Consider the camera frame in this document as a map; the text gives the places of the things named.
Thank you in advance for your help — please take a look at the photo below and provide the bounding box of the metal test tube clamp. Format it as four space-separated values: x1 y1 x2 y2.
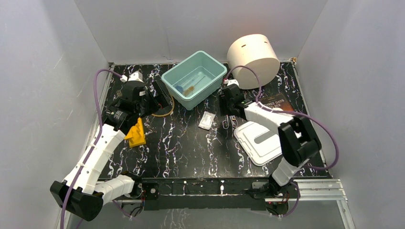
222 115 238 129

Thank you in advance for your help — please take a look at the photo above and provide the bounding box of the clear plastic packet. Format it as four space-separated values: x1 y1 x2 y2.
198 111 215 130

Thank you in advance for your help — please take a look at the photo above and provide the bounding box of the teal plastic bin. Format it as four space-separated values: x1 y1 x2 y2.
161 51 227 110

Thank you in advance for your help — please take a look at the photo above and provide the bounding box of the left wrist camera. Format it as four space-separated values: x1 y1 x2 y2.
120 71 144 83

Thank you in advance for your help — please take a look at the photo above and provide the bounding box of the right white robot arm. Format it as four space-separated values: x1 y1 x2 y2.
219 84 322 198

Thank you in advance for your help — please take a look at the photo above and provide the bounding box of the white plastic lid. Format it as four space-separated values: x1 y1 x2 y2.
234 122 282 167

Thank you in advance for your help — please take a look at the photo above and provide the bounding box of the dark book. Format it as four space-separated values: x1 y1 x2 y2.
259 93 294 111

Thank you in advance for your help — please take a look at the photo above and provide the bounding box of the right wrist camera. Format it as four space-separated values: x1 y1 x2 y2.
224 79 239 86

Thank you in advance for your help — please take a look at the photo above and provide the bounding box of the blue-tipped glass rod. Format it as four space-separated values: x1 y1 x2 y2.
174 74 203 93

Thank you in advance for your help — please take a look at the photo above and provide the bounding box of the cream cylindrical container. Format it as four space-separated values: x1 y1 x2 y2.
227 34 280 90

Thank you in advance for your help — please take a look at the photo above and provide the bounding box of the yellow test tube rack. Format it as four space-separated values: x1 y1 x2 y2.
124 118 146 148

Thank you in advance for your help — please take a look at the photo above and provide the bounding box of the test tube brush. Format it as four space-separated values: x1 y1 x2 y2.
183 76 205 97

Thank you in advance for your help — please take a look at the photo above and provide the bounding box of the tan rubber tube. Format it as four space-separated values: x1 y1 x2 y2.
151 94 175 118

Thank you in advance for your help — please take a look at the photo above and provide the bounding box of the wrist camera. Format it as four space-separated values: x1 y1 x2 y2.
224 79 239 86
120 71 144 83

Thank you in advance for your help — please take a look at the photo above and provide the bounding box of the aluminium frame rail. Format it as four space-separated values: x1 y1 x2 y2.
114 177 347 201

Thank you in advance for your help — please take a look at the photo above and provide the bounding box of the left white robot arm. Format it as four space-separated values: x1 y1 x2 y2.
50 80 168 221

